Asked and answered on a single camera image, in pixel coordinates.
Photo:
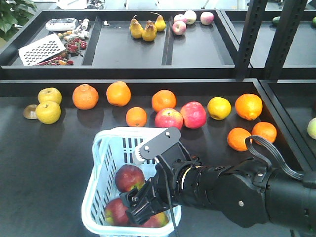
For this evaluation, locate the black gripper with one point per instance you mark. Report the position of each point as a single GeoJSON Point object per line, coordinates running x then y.
{"type": "Point", "coordinates": [172, 161]}

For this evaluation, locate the dark red apple front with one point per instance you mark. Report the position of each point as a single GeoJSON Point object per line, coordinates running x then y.
{"type": "Point", "coordinates": [157, 221]}

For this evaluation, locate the dark red apple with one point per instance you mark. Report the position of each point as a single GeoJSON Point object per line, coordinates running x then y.
{"type": "Point", "coordinates": [115, 213]}
{"type": "Point", "coordinates": [157, 221]}

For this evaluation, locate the dark red apple edge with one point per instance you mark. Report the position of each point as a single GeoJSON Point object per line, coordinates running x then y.
{"type": "Point", "coordinates": [129, 177]}

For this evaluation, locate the light blue plastic basket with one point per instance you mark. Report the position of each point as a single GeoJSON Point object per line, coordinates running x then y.
{"type": "Point", "coordinates": [112, 149]}

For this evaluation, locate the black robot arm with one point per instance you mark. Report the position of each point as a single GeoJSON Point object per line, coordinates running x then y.
{"type": "Point", "coordinates": [260, 189]}

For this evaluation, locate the small orange centre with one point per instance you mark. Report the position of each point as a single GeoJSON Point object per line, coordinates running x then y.
{"type": "Point", "coordinates": [136, 117]}

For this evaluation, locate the pink red apple left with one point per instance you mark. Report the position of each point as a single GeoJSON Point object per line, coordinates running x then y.
{"type": "Point", "coordinates": [169, 117]}

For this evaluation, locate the pink red apple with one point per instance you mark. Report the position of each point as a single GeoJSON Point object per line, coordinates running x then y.
{"type": "Point", "coordinates": [194, 115]}
{"type": "Point", "coordinates": [169, 117]}

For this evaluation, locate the pink red apple right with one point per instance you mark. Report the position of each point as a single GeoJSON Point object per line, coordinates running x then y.
{"type": "Point", "coordinates": [194, 115]}

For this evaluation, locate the orange back left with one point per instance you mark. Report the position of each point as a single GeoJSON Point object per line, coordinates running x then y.
{"type": "Point", "coordinates": [163, 99]}

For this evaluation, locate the orange front left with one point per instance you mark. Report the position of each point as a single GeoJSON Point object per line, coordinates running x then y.
{"type": "Point", "coordinates": [236, 139]}

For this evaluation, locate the yellow orange citrus fruit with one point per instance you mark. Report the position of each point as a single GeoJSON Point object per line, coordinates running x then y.
{"type": "Point", "coordinates": [219, 108]}

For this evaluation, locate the orange with nub left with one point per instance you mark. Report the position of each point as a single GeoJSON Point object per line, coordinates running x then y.
{"type": "Point", "coordinates": [85, 97]}

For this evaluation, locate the yellow apple front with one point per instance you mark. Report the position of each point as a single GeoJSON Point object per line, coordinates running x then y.
{"type": "Point", "coordinates": [48, 112]}

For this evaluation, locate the yellow apple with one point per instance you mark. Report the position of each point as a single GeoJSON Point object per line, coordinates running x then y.
{"type": "Point", "coordinates": [48, 112]}
{"type": "Point", "coordinates": [50, 94]}

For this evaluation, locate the orange front right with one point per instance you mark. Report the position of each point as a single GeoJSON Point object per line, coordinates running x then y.
{"type": "Point", "coordinates": [265, 130]}

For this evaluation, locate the large orange with nub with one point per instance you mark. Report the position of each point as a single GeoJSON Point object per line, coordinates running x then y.
{"type": "Point", "coordinates": [249, 106]}

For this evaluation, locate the yellow apple back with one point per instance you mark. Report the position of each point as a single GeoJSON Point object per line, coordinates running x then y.
{"type": "Point", "coordinates": [50, 94]}

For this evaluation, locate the brown halved fruit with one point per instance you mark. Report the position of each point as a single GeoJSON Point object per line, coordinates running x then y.
{"type": "Point", "coordinates": [30, 112]}

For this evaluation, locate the white perforated tray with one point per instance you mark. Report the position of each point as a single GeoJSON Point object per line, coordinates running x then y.
{"type": "Point", "coordinates": [41, 50]}

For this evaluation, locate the potted green plant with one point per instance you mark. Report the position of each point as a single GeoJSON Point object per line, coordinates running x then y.
{"type": "Point", "coordinates": [14, 13]}

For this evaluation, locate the black shelf upright posts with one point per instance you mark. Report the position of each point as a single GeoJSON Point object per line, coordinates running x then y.
{"type": "Point", "coordinates": [266, 38]}

